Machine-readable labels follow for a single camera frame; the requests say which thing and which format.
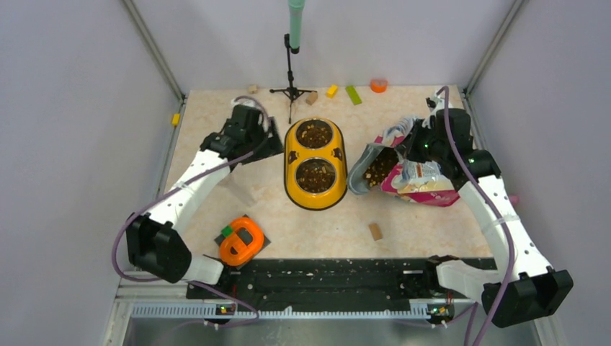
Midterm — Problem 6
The green microphone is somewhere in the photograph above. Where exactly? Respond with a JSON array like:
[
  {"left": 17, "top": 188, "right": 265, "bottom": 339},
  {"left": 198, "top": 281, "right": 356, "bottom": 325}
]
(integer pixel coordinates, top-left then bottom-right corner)
[{"left": 287, "top": 0, "right": 306, "bottom": 54}]

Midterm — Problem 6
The black tripod stand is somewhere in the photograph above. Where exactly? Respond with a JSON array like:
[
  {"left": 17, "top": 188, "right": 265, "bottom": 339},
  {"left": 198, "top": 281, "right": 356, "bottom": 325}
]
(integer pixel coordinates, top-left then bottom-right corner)
[{"left": 269, "top": 33, "right": 314, "bottom": 125}]

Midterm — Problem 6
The yellow double pet bowl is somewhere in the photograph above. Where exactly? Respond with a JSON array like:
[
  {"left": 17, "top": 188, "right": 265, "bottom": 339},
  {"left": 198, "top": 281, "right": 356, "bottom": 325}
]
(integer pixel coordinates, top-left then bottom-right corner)
[{"left": 283, "top": 117, "right": 348, "bottom": 211}]

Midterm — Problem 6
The orange tape roll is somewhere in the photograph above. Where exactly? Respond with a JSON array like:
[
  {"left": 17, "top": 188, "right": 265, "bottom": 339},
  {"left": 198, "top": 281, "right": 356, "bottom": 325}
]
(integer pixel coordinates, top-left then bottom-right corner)
[{"left": 370, "top": 79, "right": 388, "bottom": 94}]

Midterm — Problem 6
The yellow block on frame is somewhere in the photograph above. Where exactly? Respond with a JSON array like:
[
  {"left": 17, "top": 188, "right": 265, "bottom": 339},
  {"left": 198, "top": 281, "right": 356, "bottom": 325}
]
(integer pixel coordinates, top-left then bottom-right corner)
[{"left": 171, "top": 113, "right": 181, "bottom": 127}]

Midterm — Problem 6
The wooden block near tripod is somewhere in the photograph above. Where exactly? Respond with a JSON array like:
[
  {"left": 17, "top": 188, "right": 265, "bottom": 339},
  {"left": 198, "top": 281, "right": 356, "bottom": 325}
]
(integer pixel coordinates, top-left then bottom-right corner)
[{"left": 305, "top": 91, "right": 318, "bottom": 105}]

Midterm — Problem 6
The pink blue pet food bag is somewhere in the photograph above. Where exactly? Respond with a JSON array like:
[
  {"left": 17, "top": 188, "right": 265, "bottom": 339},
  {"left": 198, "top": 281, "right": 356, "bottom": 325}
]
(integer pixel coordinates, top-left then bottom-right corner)
[{"left": 347, "top": 117, "right": 459, "bottom": 207}]

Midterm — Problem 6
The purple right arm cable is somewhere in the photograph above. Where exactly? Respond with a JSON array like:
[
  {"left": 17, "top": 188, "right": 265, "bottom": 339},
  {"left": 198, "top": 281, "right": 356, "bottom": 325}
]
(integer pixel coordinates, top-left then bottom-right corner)
[{"left": 437, "top": 86, "right": 517, "bottom": 346}]

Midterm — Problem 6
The green lego brick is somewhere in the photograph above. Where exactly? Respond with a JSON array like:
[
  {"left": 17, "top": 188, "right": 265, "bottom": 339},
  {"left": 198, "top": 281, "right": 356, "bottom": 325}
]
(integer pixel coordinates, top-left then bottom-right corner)
[{"left": 345, "top": 85, "right": 362, "bottom": 105}]

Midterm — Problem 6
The small green block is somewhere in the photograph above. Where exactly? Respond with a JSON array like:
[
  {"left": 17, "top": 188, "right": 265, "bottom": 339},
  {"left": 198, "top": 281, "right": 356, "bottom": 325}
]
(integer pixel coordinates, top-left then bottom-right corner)
[{"left": 221, "top": 226, "right": 233, "bottom": 237}]

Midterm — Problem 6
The clear plastic scoop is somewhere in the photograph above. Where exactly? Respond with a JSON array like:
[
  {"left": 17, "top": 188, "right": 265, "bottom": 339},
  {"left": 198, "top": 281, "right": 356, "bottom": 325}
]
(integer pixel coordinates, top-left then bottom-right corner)
[{"left": 226, "top": 174, "right": 257, "bottom": 207}]

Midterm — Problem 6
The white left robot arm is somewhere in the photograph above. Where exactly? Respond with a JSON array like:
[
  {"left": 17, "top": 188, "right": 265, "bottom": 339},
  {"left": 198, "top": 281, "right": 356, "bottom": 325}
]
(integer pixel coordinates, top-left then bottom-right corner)
[{"left": 120, "top": 96, "right": 284, "bottom": 285}]

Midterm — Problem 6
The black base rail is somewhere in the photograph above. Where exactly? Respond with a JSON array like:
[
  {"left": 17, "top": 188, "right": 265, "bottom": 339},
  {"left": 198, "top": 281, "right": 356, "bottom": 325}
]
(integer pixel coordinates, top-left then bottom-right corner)
[{"left": 214, "top": 258, "right": 461, "bottom": 313}]

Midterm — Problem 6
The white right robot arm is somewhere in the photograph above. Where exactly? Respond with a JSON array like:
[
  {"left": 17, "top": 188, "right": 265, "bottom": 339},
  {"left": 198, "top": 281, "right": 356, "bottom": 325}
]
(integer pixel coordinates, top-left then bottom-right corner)
[{"left": 396, "top": 108, "right": 574, "bottom": 328}]

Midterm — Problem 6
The wooden block near bag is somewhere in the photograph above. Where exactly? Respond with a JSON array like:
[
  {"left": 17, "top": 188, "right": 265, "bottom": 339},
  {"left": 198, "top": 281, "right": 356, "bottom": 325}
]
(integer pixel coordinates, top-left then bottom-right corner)
[{"left": 368, "top": 223, "right": 383, "bottom": 241}]

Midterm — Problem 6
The yellow toy block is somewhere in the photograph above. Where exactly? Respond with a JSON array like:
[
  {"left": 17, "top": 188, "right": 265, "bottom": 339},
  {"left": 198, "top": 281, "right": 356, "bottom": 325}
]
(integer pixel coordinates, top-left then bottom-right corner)
[{"left": 326, "top": 84, "right": 339, "bottom": 99}]

